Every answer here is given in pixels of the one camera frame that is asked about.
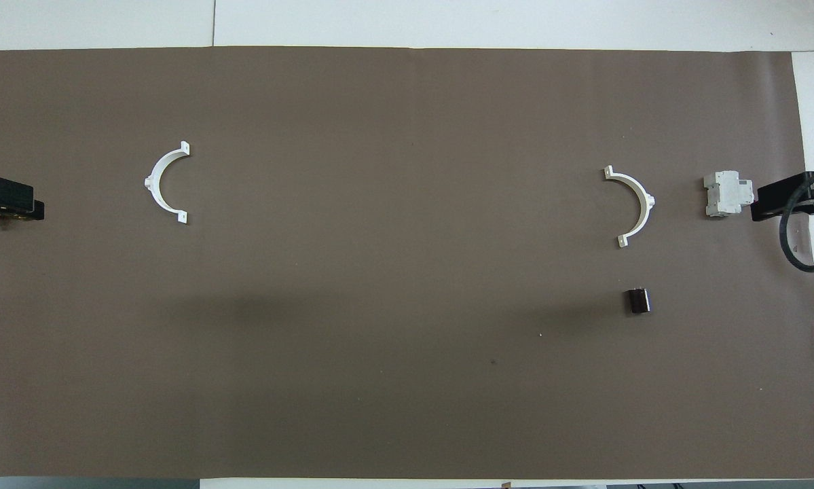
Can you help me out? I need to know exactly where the white half pipe clamp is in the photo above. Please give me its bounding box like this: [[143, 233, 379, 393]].
[[144, 141, 191, 225], [603, 165, 656, 249]]

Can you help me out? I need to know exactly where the white circuit breaker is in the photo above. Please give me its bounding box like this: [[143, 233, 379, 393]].
[[703, 170, 755, 219]]

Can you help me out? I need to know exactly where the brown paper table mat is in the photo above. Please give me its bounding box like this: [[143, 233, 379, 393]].
[[0, 46, 814, 480]]

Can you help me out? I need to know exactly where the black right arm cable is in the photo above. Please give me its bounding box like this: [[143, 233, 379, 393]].
[[778, 165, 814, 273]]

